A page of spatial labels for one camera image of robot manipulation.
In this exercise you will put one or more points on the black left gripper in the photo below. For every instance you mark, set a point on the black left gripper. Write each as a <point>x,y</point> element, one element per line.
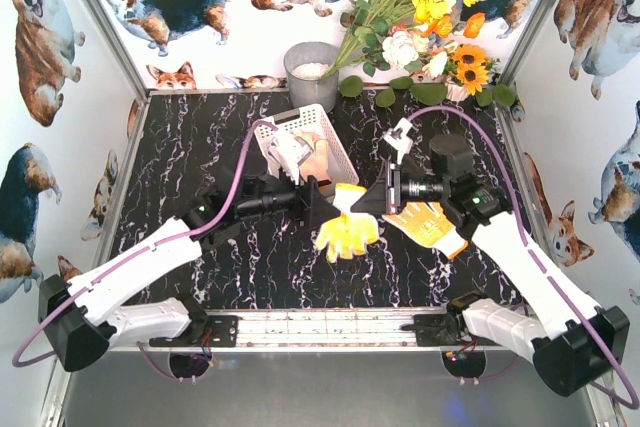
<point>307,201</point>

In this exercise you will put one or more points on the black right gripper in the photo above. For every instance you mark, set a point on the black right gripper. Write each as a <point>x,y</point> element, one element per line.
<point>392,189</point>

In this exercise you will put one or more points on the orange dotted glove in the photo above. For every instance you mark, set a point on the orange dotted glove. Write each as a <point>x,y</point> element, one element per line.
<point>426,224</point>
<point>349,234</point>

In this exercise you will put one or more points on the beige knit glove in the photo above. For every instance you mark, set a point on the beige knit glove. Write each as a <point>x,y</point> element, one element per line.
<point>311,158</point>

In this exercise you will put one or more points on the white perforated storage basket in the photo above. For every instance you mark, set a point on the white perforated storage basket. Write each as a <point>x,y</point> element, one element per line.
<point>277,145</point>

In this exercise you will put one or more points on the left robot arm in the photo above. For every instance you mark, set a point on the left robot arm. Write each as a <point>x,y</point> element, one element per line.
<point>88,314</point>

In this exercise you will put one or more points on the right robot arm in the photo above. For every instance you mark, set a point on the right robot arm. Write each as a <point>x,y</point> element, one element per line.
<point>570,340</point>

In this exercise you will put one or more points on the grey metal bucket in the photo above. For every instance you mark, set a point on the grey metal bucket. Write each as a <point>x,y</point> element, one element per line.
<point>309,78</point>

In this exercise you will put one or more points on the artificial flower bouquet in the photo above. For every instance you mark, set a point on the artificial flower bouquet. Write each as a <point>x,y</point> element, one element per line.
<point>428,38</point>

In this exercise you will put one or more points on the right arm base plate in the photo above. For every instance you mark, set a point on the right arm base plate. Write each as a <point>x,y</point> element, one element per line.
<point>439,330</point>

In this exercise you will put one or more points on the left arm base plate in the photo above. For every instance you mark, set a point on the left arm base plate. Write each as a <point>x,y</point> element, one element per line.
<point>217,331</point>

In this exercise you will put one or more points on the aluminium front rail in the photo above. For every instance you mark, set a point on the aluminium front rail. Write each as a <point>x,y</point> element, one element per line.
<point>315,328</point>

